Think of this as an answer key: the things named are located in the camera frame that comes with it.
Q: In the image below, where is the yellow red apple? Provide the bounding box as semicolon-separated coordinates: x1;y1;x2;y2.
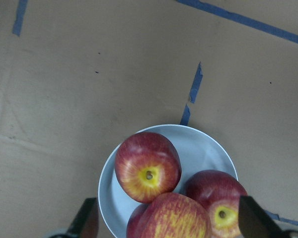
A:
134;192;212;238

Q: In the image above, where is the red apple on plate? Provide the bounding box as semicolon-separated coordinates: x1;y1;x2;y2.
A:
126;204;148;238
184;170;248;238
115;132;182;203

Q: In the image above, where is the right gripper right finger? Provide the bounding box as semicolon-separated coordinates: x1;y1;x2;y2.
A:
238;196;285;238

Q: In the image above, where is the light blue plate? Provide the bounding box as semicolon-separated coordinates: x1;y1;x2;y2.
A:
98;124;238;238

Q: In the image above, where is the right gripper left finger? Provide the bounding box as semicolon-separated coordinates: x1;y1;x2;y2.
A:
66;197;99;238

